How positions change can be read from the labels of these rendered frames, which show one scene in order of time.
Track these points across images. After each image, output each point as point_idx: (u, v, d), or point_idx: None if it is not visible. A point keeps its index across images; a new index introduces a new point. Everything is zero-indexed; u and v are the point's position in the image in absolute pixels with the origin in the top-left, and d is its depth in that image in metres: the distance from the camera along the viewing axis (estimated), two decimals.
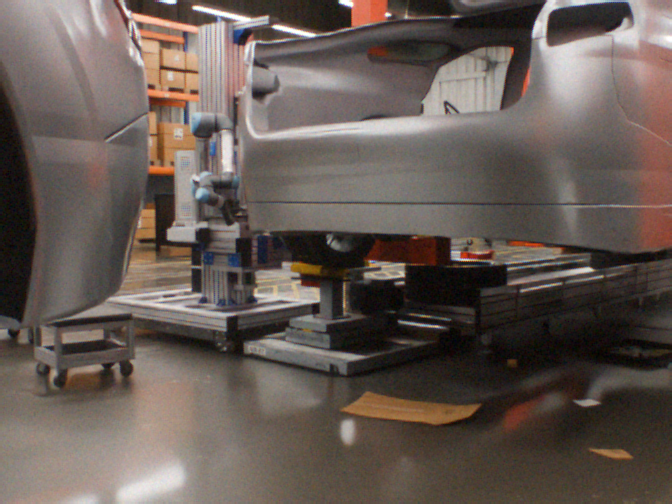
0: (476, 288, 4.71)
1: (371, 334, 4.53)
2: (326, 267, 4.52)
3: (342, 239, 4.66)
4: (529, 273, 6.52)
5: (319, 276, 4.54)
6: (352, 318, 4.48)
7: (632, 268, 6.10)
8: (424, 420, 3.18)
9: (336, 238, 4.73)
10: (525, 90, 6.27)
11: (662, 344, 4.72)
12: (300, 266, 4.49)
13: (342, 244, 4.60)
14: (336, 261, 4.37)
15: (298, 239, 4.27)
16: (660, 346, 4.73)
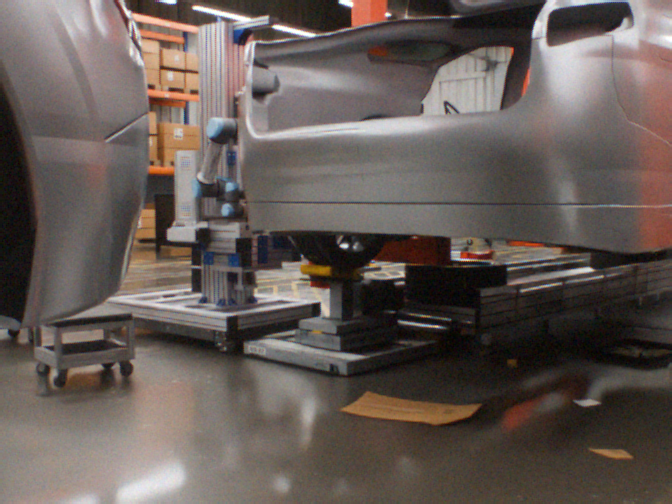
0: (476, 288, 4.71)
1: (381, 336, 4.48)
2: (336, 268, 4.47)
3: (352, 239, 4.61)
4: (529, 273, 6.52)
5: (329, 277, 4.49)
6: (362, 320, 4.43)
7: (632, 268, 6.10)
8: (424, 420, 3.18)
9: (345, 238, 4.68)
10: (525, 90, 6.27)
11: (662, 344, 4.72)
12: (309, 267, 4.44)
13: (352, 245, 4.55)
14: (346, 261, 4.32)
15: (308, 240, 4.22)
16: (660, 346, 4.73)
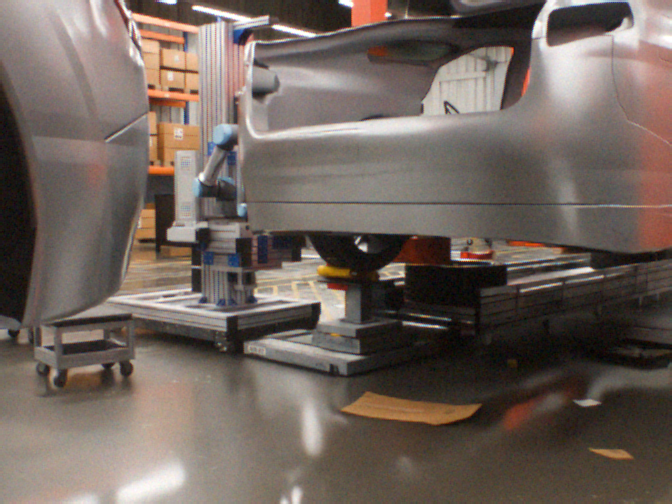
0: (476, 288, 4.71)
1: (401, 339, 4.38)
2: (355, 269, 4.37)
3: (370, 240, 4.51)
4: (529, 273, 6.52)
5: (347, 279, 4.39)
6: (381, 323, 4.33)
7: (632, 268, 6.10)
8: (424, 420, 3.18)
9: (363, 239, 4.58)
10: (525, 90, 6.27)
11: (662, 344, 4.72)
12: (327, 268, 4.34)
13: (370, 246, 4.45)
14: (365, 263, 4.22)
15: (327, 241, 4.12)
16: (660, 346, 4.73)
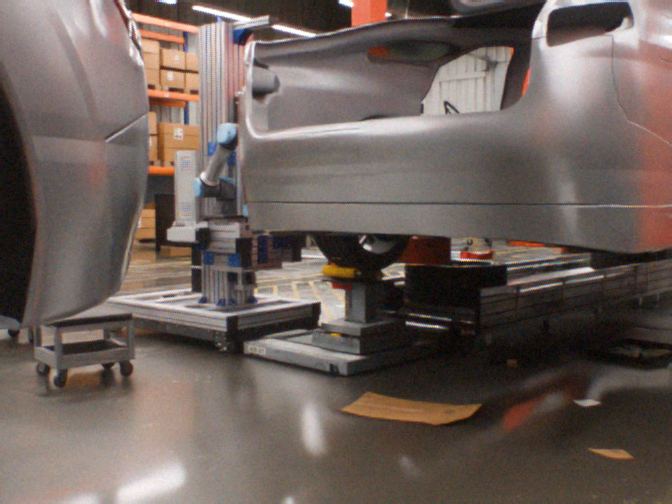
0: (476, 288, 4.71)
1: (401, 339, 4.38)
2: (359, 269, 4.39)
3: (374, 240, 4.53)
4: (529, 273, 6.52)
5: (351, 279, 4.42)
6: (385, 322, 4.35)
7: (632, 268, 6.10)
8: (424, 420, 3.18)
9: (367, 239, 4.61)
10: (525, 90, 6.27)
11: (662, 344, 4.72)
12: (332, 268, 4.36)
13: (375, 246, 4.48)
14: (369, 263, 4.24)
15: (332, 241, 4.15)
16: (660, 346, 4.73)
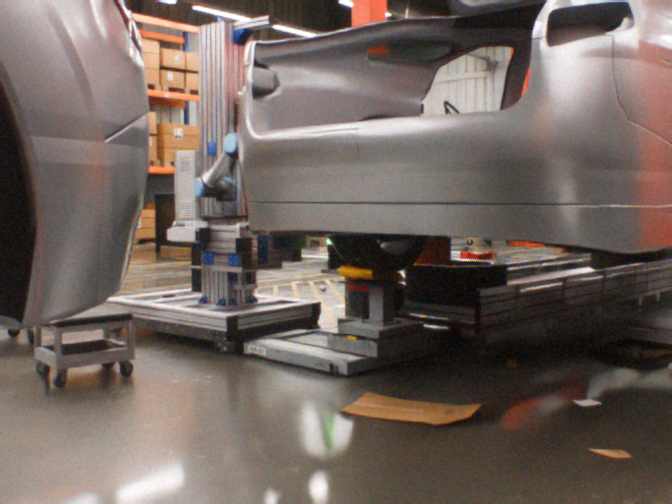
0: (476, 288, 4.71)
1: (418, 342, 4.30)
2: (376, 270, 4.32)
3: (392, 240, 4.46)
4: (529, 273, 6.52)
5: (369, 280, 4.34)
6: (403, 324, 4.28)
7: (632, 268, 6.10)
8: (424, 420, 3.18)
9: None
10: (525, 90, 6.27)
11: (662, 344, 4.72)
12: (349, 269, 4.29)
13: (392, 247, 4.40)
14: (388, 264, 4.17)
15: (350, 242, 4.07)
16: (660, 346, 4.73)
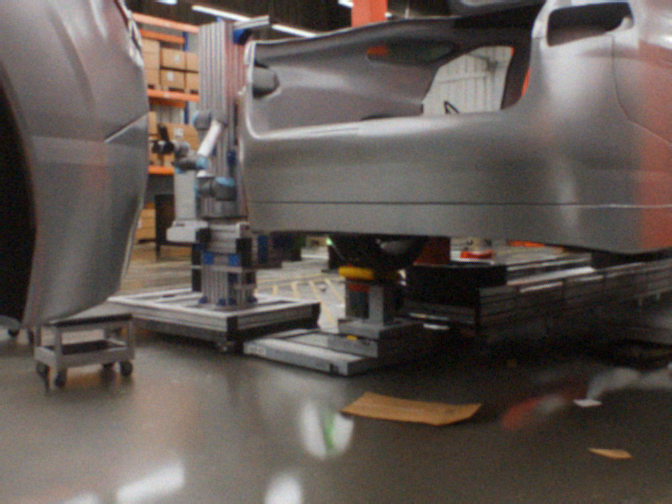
0: (476, 288, 4.71)
1: (418, 342, 4.30)
2: (377, 270, 4.32)
3: (392, 240, 4.46)
4: (529, 273, 6.52)
5: (369, 280, 4.34)
6: (403, 324, 4.28)
7: (632, 268, 6.10)
8: (424, 420, 3.18)
9: None
10: (525, 90, 6.27)
11: (662, 344, 4.72)
12: (349, 269, 4.29)
13: (392, 247, 4.40)
14: (388, 264, 4.17)
15: (350, 242, 4.07)
16: (660, 346, 4.73)
